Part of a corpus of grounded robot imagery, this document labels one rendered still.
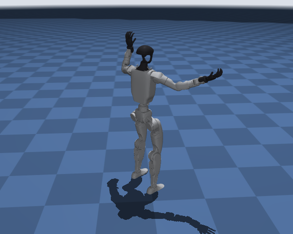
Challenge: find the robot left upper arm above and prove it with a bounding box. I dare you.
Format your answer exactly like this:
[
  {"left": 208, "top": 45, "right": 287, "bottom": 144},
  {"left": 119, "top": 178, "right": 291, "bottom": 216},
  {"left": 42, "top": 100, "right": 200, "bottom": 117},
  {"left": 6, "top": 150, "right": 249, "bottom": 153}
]
[{"left": 122, "top": 65, "right": 134, "bottom": 76}]

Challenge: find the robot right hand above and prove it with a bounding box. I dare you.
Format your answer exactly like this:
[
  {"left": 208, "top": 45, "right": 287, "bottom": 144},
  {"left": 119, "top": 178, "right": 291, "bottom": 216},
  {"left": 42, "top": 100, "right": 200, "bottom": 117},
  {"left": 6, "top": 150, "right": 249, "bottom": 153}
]
[{"left": 198, "top": 68, "right": 223, "bottom": 83}]

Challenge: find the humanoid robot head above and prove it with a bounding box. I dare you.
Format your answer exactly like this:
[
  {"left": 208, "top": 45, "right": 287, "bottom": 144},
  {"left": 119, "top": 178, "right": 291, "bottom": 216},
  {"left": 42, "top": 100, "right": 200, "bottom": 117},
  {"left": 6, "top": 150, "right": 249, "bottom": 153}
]
[{"left": 136, "top": 45, "right": 154, "bottom": 71}]

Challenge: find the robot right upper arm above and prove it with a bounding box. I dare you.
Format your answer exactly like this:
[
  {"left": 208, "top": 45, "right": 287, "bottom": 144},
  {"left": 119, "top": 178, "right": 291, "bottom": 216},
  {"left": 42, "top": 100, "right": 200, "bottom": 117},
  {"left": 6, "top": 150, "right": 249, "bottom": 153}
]
[{"left": 150, "top": 72, "right": 181, "bottom": 91}]

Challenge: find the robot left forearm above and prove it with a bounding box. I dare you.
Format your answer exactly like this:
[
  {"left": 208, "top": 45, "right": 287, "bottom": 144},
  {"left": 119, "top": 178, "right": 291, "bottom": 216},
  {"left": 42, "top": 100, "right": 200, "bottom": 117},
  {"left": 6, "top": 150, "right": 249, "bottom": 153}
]
[{"left": 122, "top": 49, "right": 132, "bottom": 70}]

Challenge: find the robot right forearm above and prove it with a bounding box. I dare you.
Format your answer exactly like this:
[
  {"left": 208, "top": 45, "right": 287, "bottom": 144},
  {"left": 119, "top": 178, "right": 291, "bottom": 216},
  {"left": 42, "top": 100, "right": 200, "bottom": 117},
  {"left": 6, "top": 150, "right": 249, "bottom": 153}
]
[{"left": 176, "top": 76, "right": 205, "bottom": 90}]

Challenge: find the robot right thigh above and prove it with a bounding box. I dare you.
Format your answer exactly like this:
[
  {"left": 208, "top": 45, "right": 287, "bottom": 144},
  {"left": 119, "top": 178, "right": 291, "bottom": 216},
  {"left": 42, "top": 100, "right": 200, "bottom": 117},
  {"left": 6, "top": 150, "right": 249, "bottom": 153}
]
[{"left": 146, "top": 116, "right": 163, "bottom": 161}]

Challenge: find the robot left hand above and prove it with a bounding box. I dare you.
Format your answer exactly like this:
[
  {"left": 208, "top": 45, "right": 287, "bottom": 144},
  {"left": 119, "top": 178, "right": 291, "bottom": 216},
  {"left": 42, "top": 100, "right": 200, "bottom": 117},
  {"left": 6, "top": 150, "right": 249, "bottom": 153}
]
[{"left": 126, "top": 31, "right": 136, "bottom": 53}]

